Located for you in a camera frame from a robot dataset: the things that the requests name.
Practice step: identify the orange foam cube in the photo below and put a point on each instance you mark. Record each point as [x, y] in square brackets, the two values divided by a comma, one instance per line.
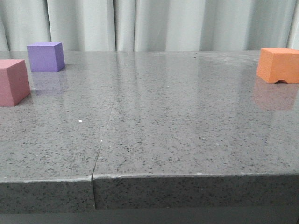
[278, 64]

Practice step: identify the grey pleated curtain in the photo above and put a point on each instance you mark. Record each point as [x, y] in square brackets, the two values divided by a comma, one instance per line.
[150, 25]

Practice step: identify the purple foam cube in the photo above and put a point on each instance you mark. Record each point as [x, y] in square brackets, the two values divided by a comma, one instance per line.
[46, 56]

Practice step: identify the red foam cube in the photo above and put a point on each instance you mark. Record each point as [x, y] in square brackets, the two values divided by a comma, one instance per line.
[14, 84]

